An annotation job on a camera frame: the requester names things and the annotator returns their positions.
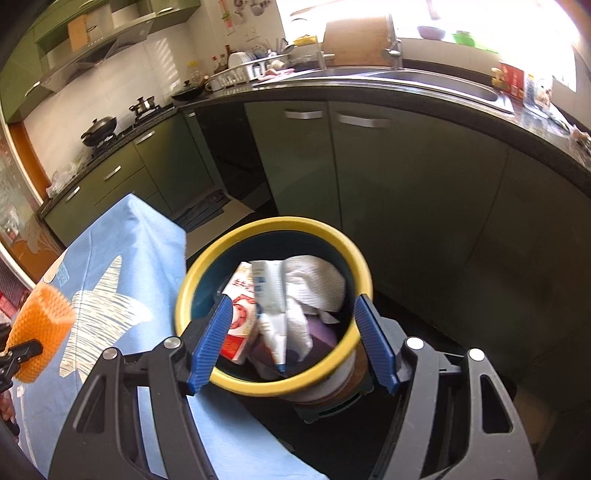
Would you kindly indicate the yellow rimmed trash bin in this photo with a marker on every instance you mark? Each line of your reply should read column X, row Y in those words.
column 277, row 224

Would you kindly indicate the steel faucet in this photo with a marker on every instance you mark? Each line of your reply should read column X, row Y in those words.
column 395, row 46

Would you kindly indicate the purple bowl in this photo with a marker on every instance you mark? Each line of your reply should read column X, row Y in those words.
column 431, row 32

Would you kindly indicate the red packet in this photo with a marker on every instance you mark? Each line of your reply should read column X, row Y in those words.
column 511, row 78

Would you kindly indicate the small steel pot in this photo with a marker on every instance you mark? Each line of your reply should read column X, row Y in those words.
column 143, row 105

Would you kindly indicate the red and white carton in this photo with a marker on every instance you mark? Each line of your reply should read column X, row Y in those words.
column 240, row 323

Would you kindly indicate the green upper cabinets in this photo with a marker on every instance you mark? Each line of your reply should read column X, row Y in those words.
column 27, row 60

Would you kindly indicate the black pan with glass lid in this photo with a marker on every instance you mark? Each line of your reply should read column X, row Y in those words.
column 188, row 92

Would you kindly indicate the green lower cabinets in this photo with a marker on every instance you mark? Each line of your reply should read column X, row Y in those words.
column 415, row 194

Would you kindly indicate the striped floor mat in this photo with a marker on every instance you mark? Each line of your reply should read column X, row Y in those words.
column 207, row 207

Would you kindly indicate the wooden cutting board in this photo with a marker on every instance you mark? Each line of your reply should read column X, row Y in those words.
column 355, row 41

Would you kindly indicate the yellow sponge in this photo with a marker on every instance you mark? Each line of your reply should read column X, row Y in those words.
column 304, row 40

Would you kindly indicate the group of condiment bottles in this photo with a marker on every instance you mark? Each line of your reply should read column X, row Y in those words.
column 221, row 60

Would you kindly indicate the clear plastic bags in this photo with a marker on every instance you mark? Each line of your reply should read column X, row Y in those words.
column 67, row 177

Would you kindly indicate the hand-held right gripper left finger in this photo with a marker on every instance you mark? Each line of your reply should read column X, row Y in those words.
column 212, row 341

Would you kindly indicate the steel range hood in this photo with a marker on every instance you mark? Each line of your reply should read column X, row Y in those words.
column 92, row 60

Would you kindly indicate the hanging kitchen utensils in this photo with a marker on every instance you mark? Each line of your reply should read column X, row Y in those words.
column 247, row 11

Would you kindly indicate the white mug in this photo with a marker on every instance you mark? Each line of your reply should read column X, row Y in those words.
column 210, row 86

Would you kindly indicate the black kitchen countertop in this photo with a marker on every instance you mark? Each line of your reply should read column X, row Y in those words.
column 461, row 108

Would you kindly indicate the pink cloth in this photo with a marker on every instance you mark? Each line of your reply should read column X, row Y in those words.
column 279, row 71

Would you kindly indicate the white paper towel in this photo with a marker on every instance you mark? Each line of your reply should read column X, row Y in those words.
column 318, row 281

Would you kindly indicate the steel sink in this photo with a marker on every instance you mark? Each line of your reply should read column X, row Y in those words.
column 415, row 83

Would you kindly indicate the black wok with lid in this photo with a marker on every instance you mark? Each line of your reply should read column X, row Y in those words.
column 99, row 129

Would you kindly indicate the blue patterned tablecloth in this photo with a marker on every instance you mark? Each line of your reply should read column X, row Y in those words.
column 138, row 240

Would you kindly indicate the green plastic container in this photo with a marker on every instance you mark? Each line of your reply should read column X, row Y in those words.
column 465, row 38

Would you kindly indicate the white snack wrapper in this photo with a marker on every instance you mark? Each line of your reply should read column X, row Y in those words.
column 268, row 286
column 277, row 339

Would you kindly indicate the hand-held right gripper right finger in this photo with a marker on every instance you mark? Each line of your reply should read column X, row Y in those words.
column 376, row 341

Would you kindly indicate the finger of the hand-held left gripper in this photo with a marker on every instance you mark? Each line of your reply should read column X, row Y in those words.
column 21, row 351

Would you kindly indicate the green cabinets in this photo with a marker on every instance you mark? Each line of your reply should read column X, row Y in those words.
column 415, row 194
column 27, row 60

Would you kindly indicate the white dish rack with plates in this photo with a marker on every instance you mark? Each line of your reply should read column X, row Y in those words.
column 244, row 69

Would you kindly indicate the black gas stove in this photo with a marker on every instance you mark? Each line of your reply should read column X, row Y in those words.
column 124, row 129

